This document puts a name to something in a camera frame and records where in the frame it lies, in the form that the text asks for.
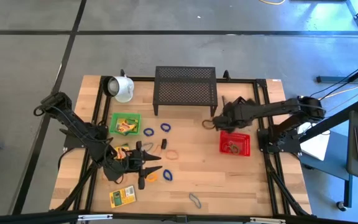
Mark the black post bracket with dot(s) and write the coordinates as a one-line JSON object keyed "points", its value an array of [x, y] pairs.
{"points": [[122, 73], [226, 75]]}

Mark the black desk frame bar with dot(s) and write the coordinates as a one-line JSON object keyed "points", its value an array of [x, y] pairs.
{"points": [[343, 116], [337, 79]]}

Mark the blue grey side table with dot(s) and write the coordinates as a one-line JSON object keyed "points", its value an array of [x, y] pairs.
{"points": [[328, 169]]}

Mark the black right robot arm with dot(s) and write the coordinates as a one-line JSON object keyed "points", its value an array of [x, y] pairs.
{"points": [[278, 107]]}

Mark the black mesh shelf riser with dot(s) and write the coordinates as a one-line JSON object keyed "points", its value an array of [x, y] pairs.
{"points": [[185, 90]]}

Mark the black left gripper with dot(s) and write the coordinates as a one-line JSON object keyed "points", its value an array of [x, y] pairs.
{"points": [[132, 163]]}

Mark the black crossbeam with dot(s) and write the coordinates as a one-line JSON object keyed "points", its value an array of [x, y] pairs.
{"points": [[26, 219]]}

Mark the silver metal bracket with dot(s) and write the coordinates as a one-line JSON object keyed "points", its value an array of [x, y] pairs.
{"points": [[95, 217], [267, 220]]}

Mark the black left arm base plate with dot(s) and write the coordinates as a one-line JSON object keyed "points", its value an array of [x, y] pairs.
{"points": [[71, 144]]}

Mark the white mug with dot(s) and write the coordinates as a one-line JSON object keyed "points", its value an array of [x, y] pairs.
{"points": [[123, 88]]}

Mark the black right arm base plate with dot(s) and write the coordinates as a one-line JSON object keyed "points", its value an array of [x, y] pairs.
{"points": [[291, 148]]}

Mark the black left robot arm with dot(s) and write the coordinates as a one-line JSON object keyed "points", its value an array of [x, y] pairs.
{"points": [[73, 119]]}

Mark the white box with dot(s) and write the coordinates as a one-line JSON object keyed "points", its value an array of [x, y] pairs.
{"points": [[317, 146]]}

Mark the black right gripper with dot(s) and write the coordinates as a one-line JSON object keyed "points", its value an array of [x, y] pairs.
{"points": [[235, 115]]}

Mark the green plastic basket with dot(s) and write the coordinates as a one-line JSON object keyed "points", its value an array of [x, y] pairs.
{"points": [[113, 132]]}

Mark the red plastic basket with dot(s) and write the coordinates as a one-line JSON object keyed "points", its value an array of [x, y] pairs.
{"points": [[244, 138]]}

